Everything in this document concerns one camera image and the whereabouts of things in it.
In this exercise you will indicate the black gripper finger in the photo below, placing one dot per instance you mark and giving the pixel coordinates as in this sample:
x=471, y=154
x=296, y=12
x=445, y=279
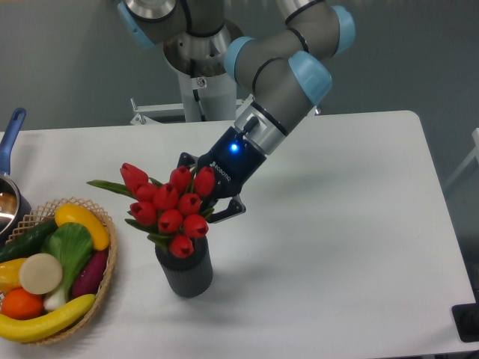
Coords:
x=235, y=207
x=188, y=161

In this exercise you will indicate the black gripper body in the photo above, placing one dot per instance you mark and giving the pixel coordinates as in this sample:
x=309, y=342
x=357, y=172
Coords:
x=233, y=161

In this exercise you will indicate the red tulip bouquet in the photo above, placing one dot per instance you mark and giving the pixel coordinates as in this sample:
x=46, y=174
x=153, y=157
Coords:
x=173, y=214

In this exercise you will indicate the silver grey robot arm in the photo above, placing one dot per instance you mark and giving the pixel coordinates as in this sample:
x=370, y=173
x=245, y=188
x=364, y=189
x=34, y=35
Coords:
x=199, y=30

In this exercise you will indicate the dark grey ribbed vase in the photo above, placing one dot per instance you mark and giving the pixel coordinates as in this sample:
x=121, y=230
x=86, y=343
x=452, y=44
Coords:
x=191, y=276

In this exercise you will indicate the yellow squash in basket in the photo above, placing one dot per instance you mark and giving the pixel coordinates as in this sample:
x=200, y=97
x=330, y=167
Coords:
x=73, y=213

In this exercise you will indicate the green bok choy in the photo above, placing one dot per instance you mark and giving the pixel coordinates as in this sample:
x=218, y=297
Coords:
x=71, y=244

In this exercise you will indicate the woven wicker basket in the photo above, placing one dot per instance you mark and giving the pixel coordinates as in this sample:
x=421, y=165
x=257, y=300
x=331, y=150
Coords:
x=47, y=211

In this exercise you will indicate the purple sweet potato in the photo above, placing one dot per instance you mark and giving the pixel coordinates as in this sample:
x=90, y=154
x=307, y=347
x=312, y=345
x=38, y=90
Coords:
x=91, y=275

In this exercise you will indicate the green cucumber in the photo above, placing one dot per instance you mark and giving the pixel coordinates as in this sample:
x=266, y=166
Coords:
x=29, y=242

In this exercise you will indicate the beige round slice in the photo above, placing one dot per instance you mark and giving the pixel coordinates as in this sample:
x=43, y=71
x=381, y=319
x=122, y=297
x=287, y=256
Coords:
x=40, y=274

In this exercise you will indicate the yellow pepper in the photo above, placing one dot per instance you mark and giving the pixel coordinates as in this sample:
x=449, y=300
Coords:
x=9, y=275

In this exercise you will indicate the orange fruit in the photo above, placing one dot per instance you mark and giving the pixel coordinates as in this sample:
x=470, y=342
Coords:
x=22, y=305

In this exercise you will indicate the yellow banana front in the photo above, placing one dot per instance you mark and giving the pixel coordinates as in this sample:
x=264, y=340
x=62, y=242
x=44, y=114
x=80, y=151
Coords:
x=32, y=330

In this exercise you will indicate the black device at table edge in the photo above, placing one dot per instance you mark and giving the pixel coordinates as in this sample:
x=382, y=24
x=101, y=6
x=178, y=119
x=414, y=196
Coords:
x=466, y=321

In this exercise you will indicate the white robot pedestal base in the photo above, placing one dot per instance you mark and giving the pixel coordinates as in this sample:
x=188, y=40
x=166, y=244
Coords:
x=285, y=87

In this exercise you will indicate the blue handled saucepan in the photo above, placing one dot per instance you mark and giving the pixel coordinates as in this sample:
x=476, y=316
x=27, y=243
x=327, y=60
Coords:
x=13, y=205

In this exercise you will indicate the white frame at right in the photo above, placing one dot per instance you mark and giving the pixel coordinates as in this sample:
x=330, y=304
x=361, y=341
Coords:
x=464, y=170

